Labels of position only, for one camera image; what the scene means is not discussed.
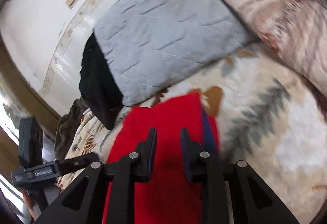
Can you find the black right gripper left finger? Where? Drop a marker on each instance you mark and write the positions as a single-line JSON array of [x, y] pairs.
[[104, 193]]

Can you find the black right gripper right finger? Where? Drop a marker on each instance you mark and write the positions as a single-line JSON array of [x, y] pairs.
[[231, 191]]

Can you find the red and blue kids sweater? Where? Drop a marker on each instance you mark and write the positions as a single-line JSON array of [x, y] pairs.
[[168, 197]]

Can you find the black clothing pile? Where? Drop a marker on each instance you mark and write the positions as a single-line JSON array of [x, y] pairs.
[[97, 86]]

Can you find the left hand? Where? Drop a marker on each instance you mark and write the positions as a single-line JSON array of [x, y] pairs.
[[29, 204]]

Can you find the dark brown fleece blanket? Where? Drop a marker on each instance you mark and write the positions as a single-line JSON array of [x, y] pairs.
[[66, 129]]

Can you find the leaf pattern plush blanket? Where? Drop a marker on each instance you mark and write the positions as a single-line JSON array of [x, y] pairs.
[[269, 116]]

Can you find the striped floral beige pillow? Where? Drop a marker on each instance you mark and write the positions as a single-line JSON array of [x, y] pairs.
[[294, 29]]

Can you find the light grey quilted pillow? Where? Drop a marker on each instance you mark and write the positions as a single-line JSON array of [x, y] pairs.
[[151, 44]]

